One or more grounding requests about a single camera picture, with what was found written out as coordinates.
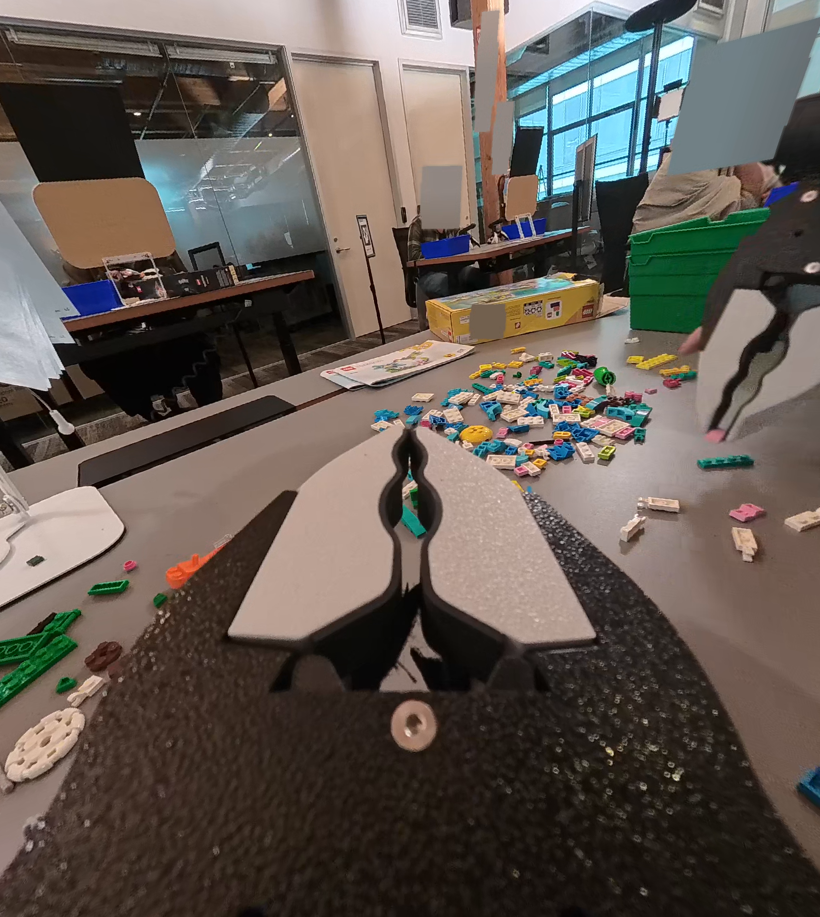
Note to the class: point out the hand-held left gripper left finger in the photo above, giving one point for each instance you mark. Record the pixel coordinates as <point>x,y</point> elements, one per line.
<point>324,559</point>

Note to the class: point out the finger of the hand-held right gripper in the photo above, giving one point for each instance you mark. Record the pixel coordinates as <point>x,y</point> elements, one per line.
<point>818,344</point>
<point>725,344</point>

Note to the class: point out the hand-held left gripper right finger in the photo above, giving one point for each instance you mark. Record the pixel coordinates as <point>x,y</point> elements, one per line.
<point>503,559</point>

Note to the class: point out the pile of mixed lego pieces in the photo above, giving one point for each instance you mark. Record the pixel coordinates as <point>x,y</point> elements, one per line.
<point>506,462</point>

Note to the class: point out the teal curved lego piece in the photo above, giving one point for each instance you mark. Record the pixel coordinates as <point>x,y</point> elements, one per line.
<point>413,523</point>

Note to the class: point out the teal lego plate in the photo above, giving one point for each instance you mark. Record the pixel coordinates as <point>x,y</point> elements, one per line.
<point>725,462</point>

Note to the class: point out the green round lego piece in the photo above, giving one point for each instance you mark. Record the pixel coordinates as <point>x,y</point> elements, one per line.
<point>604,377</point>

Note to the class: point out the yellow lego dome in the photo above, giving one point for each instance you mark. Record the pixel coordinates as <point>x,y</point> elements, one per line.
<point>476,433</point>

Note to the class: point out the white lego hinge plate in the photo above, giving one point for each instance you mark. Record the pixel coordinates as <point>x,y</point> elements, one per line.
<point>804,520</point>
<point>632,528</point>
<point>660,504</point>
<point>743,542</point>

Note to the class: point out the yellow lego box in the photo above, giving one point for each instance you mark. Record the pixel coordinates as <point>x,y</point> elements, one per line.
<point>567,308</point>

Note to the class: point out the lego instruction booklet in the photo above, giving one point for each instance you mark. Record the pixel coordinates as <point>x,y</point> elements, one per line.
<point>395,365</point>

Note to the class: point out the small green lego plate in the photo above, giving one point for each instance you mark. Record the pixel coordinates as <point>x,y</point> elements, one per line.
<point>109,587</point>

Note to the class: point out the brown round lego piece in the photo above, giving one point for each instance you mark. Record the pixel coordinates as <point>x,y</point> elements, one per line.
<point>103,655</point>

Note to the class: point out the green lego wedge plate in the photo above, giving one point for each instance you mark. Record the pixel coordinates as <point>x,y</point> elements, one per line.
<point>64,620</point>

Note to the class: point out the white lego clip piece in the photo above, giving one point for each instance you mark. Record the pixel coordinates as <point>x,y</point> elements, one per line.
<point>87,689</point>

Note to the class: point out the black lego box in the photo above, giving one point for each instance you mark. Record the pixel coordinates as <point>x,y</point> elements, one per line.
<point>195,281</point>

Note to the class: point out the green lego plate with holes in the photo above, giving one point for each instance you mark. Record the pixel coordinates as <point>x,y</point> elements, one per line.
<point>12,650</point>

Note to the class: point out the white round lego plate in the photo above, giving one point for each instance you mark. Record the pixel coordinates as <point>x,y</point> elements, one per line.
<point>44,745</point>

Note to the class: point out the long green lego plate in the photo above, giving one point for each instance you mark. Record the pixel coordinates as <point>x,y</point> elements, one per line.
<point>8,688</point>

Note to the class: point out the grey lego piece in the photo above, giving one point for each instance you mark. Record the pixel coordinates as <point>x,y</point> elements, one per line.
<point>0,775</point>

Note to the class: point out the green nested storage bins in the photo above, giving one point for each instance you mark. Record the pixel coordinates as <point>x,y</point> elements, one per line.
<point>667,286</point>

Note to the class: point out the orange brick separator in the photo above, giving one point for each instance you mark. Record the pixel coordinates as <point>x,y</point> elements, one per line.
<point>184,571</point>

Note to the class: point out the black office chair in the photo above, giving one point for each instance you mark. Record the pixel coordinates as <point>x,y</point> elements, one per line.
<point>617,215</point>

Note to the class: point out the grey computer monitor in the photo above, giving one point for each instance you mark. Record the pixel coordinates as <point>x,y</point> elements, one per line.
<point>585,179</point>

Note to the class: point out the blue plastic bin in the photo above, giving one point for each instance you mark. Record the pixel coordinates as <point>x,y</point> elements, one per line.
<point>535,228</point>
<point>91,297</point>
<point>445,248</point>

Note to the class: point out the wooden office table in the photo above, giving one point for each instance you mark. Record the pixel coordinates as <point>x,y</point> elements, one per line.
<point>524,240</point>
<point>238,281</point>

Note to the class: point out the white lamp base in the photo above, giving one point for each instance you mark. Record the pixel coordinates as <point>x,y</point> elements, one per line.
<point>66,530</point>

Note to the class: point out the black floor lamp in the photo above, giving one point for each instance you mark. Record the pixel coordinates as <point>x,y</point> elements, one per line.
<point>657,11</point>

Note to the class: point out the black light panel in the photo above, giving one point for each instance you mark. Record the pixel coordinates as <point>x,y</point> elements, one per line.
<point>526,150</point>

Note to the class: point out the wooden pillar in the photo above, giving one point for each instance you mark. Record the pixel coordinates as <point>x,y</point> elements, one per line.
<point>490,200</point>

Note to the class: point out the black sign stand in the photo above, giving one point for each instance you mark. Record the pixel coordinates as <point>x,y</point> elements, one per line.
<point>365,236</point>

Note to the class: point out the clear acrylic case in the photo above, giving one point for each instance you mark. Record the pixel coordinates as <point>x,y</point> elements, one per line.
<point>105,279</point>

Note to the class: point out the white door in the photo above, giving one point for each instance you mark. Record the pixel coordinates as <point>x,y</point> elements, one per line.
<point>438,122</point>
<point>345,179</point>

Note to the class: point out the air vent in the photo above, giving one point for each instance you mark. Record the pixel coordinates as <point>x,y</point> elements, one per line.
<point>422,18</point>

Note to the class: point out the black wall panel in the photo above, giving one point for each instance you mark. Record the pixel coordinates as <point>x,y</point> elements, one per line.
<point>59,129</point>

